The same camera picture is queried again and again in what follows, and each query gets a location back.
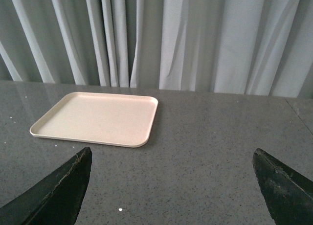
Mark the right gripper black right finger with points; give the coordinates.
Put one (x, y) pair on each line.
(287, 193)

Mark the grey pleated curtain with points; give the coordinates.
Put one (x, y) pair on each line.
(258, 47)

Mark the beige rectangular tray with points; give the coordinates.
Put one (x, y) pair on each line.
(101, 118)

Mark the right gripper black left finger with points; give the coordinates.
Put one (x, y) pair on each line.
(56, 199)

